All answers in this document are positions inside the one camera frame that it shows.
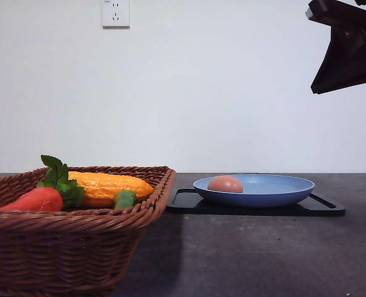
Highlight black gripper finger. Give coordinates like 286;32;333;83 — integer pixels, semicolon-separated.
311;25;366;94

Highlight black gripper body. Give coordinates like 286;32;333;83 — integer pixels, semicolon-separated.
306;0;366;30

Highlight blue round plate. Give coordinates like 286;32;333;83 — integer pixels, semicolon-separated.
193;174;315;207

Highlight pink brown egg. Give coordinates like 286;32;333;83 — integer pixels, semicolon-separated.
207;175;243;193

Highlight brown wicker basket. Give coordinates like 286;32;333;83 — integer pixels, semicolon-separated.
0;166;176;297

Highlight black rectangular tray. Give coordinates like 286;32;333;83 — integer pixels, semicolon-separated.
165;189;346;215

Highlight green toy vegetable stem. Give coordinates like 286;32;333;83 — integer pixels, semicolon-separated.
114;189;136;209

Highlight yellow toy corn cob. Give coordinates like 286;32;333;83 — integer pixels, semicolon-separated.
68;172;154;207

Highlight red orange toy carrot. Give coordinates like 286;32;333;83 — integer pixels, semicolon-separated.
0;155;85;212

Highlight white wall power socket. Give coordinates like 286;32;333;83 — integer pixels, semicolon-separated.
102;0;130;30

